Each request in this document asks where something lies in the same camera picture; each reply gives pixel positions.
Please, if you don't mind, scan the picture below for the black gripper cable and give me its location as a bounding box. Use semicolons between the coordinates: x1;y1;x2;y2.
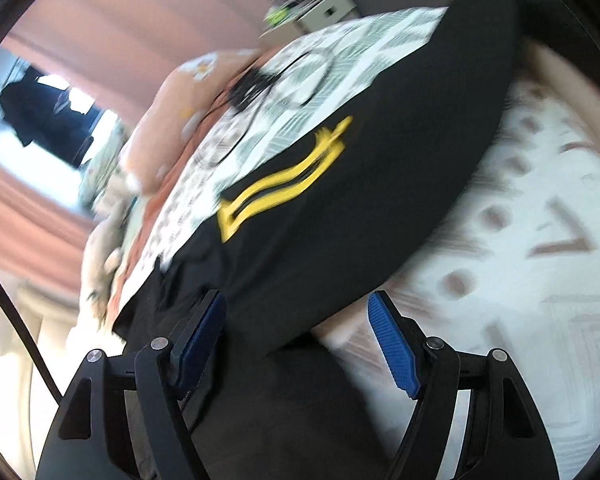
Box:
0;255;65;407

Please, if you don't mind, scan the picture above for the pink curtain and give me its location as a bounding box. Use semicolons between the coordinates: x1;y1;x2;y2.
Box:
7;0;303;128
0;145;98;308

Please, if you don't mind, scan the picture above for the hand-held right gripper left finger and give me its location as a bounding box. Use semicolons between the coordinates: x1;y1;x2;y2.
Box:
36;290;227;480

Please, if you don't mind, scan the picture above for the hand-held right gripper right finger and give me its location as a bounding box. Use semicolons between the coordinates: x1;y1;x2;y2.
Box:
367;290;561;480

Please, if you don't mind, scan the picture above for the grey plush toy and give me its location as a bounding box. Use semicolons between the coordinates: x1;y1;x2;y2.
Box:
77;170;141;333

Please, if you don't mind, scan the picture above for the crumpled light blanket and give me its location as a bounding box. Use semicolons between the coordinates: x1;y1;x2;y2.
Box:
77;127;131;211

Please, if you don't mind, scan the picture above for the green object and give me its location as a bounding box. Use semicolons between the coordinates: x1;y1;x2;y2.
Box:
264;2;295;27

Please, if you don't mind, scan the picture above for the peach printed pillow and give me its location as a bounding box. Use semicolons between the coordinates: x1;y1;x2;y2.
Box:
120;50;261;196

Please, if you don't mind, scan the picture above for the patterned white green bedspread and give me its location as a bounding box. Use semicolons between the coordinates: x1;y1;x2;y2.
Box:
107;75;261;316

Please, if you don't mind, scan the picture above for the white patterned bed cover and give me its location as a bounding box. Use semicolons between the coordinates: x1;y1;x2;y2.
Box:
115;7;600;466

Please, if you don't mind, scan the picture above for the white power strip with cable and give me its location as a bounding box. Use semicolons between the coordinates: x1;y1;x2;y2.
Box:
260;0;358;38

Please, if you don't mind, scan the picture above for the black shirt with yellow print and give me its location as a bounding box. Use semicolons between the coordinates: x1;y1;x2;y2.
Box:
112;0;523;480

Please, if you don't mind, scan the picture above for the black cable on bed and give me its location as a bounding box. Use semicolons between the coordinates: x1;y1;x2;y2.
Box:
195;50;337;171

